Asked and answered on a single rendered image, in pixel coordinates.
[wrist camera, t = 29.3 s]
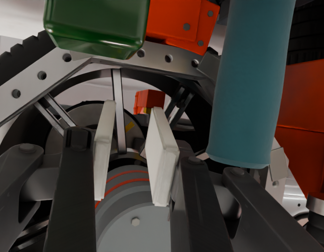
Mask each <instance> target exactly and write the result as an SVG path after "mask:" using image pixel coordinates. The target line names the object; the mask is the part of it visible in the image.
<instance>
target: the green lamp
mask: <svg viewBox="0 0 324 252"><path fill-rule="evenodd" d="M150 2H151V0H45V1H44V9H43V17H42V23H43V28H44V29H45V31H46V32H47V34H48V36H49V37H50V39H51V40H52V42H53V43H54V44H55V46H56V47H58V48H60V49H64V50H69V51H75V52H80V53H86V54H91V55H97V56H103V57H108V58H114V59H119V60H128V59H130V58H131V57H133V56H134V55H135V54H136V53H137V52H138V51H139V50H140V49H141V48H142V47H143V45H144V42H145V37H146V30H147V23H148V16H149V9H150Z"/></svg>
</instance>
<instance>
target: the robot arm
mask: <svg viewBox="0 0 324 252"><path fill-rule="evenodd" d="M115 110H116V102H115V101H114V100H108V99H107V100H106V101H104V105H103V109H102V112H101V116H100V120H99V123H98V127H97V130H95V129H90V128H87V127H82V126H70V127H67V128H65V130H64V134H63V146H62V152H60V153H56V154H43V153H44V150H43V148H42V147H40V146H38V145H35V144H29V143H21V144H18V145H14V146H12V147H11V148H9V149H8V150H7V151H6V152H4V153H3V154H2V155H0V252H8V251H9V249H10V248H11V246H12V245H13V244H14V242H15V241H16V239H17V238H18V236H19V235H20V234H21V232H22V231H23V229H24V228H25V227H26V225H27V224H28V222H29V221H30V219H31V218H32V217H33V215H34V214H35V212H36V211H37V209H38V208H39V206H40V201H44V200H52V205H51V210H50V216H49V221H48V226H47V231H46V237H45V242H44V247H43V252H96V228H95V200H96V201H100V200H101V199H104V192H105V185H106V178H107V171H108V163H109V156H110V149H111V141H112V134H113V126H114V118H115ZM145 151H146V158H147V165H148V172H149V179H150V186H151V194H152V201H153V204H155V206H160V207H166V206H167V205H169V200H170V195H171V197H172V199H171V203H170V208H169V212H168V217H167V221H169V220H170V236H171V252H324V247H323V246H322V245H321V244H320V243H319V242H318V241H317V240H316V239H315V238H313V237H312V236H311V235H310V234H309V233H308V232H307V231H306V230H305V229H304V228H303V227H302V226H301V225H300V224H299V223H298V222H297V221H296V220H295V219H294V218H293V217H292V216H291V215H290V214H289V213H288V212H287V211H286V210H285V209H284V208H283V207H282V206H281V205H280V204H279V203H278V202H277V201H276V200H275V199H274V198H273V197H272V196H271V195H270V194H269V193H268V192H267V191H266V190H265V189H264V188H263V187H262V186H261V185H260V184H259V183H258V182H257V181H256V180H255V179H254V178H253V177H252V176H251V175H250V174H249V173H248V172H246V171H244V170H243V169H241V168H238V167H226V168H224V170H223V174H219V173H215V172H212V171H209V169H208V166H207V164H206V162H205V161H203V160H202V159H199V158H197V157H196V156H195V154H194V153H193V150H192V148H191V146H190V145H189V144H188V143H187V142H186V141H184V140H177V139H175V138H174V136H173V133H172V131H171V128H170V126H169V123H168V121H167V118H166V116H165V113H164V111H163V109H162V108H161V107H156V106H154V108H152V109H151V115H150V121H149V127H148V132H147V138H146V144H145Z"/></svg>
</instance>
